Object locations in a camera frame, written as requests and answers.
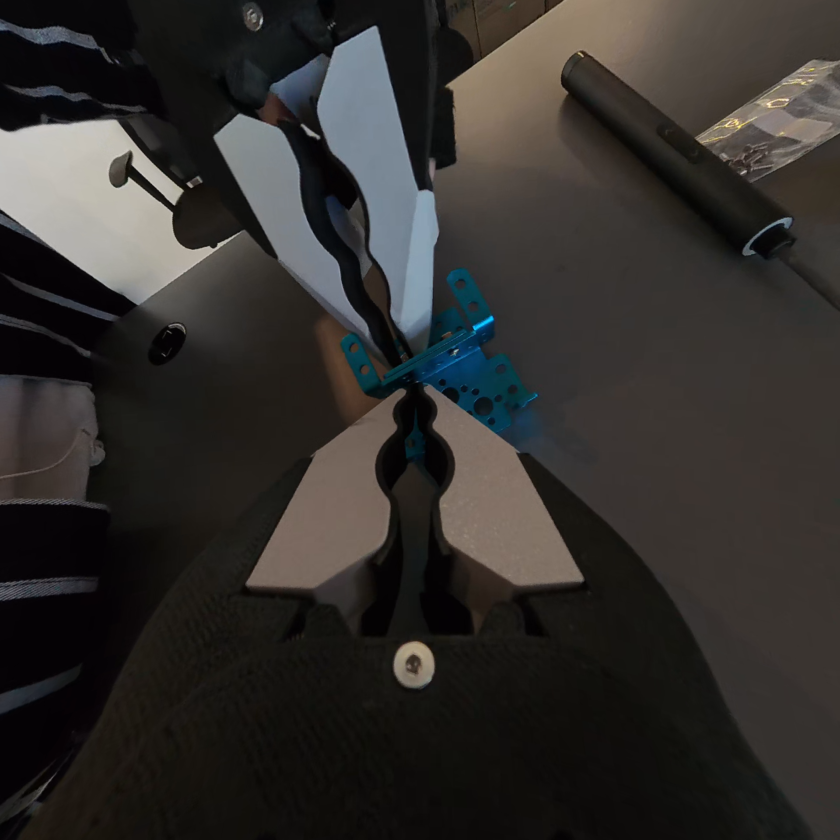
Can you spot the dark desk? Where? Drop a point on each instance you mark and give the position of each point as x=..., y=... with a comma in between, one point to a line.
x=656, y=459

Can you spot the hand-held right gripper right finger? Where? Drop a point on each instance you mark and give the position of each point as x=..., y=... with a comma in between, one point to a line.
x=505, y=525

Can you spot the round black desk grommet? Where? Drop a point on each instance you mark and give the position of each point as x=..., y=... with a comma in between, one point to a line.
x=167, y=342

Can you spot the flat clear screw bag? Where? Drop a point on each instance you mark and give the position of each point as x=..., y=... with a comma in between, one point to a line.
x=774, y=124

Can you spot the blue metal bracket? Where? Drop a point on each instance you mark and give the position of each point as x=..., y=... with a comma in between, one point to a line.
x=485, y=387

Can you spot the black electric screwdriver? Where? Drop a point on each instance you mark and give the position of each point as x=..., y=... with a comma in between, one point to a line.
x=669, y=138

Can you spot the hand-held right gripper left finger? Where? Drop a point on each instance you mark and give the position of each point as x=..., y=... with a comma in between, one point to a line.
x=321, y=525

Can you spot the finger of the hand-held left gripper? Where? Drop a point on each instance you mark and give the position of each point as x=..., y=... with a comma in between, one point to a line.
x=387, y=164
x=275, y=197

